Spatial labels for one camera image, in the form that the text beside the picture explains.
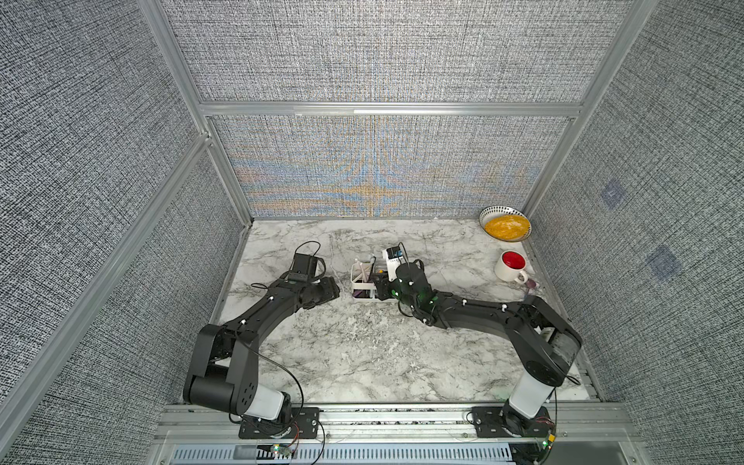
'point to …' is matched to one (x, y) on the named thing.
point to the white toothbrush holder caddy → (362, 279)
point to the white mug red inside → (511, 265)
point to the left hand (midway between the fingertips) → (337, 289)
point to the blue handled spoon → (531, 285)
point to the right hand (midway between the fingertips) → (372, 267)
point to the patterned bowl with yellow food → (505, 224)
